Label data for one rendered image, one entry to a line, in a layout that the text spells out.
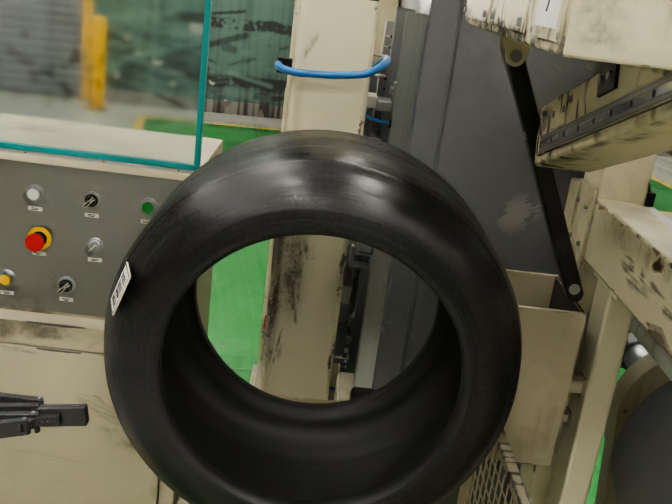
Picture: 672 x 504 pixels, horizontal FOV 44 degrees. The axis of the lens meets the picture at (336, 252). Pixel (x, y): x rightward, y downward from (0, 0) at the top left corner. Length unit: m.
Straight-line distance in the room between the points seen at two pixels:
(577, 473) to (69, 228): 1.14
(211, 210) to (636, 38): 0.54
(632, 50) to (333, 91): 0.68
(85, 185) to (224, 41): 8.34
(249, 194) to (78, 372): 0.99
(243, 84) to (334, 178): 9.16
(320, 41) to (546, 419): 0.75
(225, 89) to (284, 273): 8.77
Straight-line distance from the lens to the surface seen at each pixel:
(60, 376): 1.95
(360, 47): 1.37
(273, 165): 1.05
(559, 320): 1.45
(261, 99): 10.21
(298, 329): 1.49
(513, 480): 1.32
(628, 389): 1.85
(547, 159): 1.29
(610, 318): 1.49
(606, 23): 0.78
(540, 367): 1.48
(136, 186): 1.81
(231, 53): 10.13
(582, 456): 1.60
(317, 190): 1.02
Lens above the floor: 1.68
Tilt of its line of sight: 18 degrees down
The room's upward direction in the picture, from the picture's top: 7 degrees clockwise
